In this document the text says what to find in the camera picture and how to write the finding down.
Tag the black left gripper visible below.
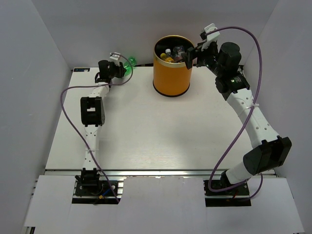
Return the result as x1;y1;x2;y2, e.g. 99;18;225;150
108;60;127;78

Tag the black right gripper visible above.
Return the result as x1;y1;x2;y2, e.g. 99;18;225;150
181;39;224;77

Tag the red label clear bottle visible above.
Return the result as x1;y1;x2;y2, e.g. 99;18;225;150
173;45;185;63

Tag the green plastic bottle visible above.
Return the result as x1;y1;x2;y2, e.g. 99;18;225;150
123;57;137;76

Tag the blue cap clear bottle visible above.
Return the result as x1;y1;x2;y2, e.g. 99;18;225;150
165;48;173;58

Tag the orange cap clear bottle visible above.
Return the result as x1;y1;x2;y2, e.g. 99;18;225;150
160;53;175;63

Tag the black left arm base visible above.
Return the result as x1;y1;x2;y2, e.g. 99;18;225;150
72;169;121;205

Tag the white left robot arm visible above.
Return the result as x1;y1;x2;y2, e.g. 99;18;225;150
80;52;193;171

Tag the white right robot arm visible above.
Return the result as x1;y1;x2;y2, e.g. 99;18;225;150
197;42;292;195

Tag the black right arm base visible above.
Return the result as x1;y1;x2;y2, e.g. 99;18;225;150
203;180;252;208

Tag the orange cylindrical bin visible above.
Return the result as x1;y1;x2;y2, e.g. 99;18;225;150
153;35;193;98

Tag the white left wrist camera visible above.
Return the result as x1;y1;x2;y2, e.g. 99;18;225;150
109;52;121;66

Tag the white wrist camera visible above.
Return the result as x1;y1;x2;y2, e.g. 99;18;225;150
109;52;121;66
200;23;220;51

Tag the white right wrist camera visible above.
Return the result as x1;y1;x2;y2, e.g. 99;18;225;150
200;23;220;51

